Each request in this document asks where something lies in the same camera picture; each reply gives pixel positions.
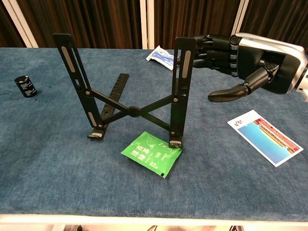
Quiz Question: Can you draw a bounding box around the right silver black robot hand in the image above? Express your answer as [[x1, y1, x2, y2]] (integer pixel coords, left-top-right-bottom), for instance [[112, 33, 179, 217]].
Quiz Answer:
[[192, 32, 308, 103]]

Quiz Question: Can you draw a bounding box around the black folding stand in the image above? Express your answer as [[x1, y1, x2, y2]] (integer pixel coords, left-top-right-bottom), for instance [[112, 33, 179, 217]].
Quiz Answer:
[[52, 33, 197, 149]]

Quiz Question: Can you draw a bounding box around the postcard with blue red picture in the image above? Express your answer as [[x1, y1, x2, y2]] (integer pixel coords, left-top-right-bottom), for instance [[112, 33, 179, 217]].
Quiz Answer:
[[227, 109, 304, 167]]

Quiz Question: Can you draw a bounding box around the blue white plastic packet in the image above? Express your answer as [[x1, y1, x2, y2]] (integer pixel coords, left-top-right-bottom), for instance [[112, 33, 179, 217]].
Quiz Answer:
[[146, 45, 181, 71]]

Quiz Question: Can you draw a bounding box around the green tea sachet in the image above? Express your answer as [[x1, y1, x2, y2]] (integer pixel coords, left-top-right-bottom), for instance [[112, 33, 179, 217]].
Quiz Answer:
[[120, 131, 183, 179]]

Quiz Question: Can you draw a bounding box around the dark pleated curtain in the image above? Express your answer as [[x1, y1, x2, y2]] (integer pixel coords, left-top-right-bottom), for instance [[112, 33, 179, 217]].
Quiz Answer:
[[0, 0, 308, 50]]

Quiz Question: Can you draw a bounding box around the blue table cloth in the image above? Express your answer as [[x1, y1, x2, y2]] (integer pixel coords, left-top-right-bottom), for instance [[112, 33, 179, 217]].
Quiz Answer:
[[0, 47, 308, 222]]

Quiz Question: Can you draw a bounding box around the white frame post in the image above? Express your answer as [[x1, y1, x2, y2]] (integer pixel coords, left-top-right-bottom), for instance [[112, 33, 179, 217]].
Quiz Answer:
[[1, 0, 39, 48], [230, 0, 250, 37], [140, 0, 155, 50]]

